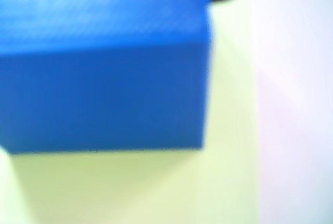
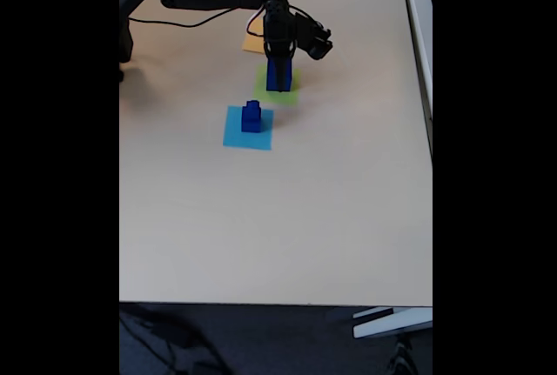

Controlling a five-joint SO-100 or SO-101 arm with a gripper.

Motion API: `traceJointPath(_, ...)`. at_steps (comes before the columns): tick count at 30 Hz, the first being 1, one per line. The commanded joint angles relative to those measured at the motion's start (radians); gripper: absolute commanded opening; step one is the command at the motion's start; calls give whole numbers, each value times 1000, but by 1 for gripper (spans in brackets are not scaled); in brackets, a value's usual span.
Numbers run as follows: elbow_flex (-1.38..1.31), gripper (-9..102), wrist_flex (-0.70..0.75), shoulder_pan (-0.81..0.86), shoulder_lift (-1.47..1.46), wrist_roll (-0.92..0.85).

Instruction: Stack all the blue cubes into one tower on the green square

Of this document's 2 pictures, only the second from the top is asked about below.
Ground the medium blue cube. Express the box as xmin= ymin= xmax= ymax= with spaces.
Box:
xmin=240 ymin=112 xmax=263 ymax=134

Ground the large blue cube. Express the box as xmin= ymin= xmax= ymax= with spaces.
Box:
xmin=265 ymin=57 xmax=293 ymax=93

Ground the light blue paper square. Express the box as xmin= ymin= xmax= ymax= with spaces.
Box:
xmin=222 ymin=104 xmax=275 ymax=151

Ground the green paper square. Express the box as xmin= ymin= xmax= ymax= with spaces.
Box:
xmin=252 ymin=64 xmax=302 ymax=107

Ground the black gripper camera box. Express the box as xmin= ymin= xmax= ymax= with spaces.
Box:
xmin=295 ymin=12 xmax=335 ymax=62

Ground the white neighbouring table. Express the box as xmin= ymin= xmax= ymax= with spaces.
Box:
xmin=399 ymin=0 xmax=433 ymax=159

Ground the white table leg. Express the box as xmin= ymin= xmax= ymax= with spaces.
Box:
xmin=352 ymin=306 xmax=433 ymax=339

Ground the orange paper square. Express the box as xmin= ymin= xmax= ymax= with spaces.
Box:
xmin=241 ymin=29 xmax=267 ymax=54

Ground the black floor cable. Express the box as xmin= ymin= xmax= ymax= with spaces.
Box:
xmin=119 ymin=305 xmax=230 ymax=375

